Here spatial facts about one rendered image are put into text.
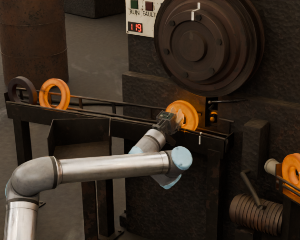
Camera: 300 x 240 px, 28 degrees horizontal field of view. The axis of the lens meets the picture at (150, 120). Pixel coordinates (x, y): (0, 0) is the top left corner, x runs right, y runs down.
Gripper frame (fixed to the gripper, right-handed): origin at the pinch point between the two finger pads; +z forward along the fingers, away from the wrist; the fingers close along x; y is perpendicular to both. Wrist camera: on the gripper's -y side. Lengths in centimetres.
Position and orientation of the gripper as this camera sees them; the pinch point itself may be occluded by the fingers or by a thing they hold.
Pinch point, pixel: (181, 114)
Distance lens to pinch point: 263.2
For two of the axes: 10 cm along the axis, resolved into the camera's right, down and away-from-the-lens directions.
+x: -8.3, -2.1, 5.1
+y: -1.6, -8.0, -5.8
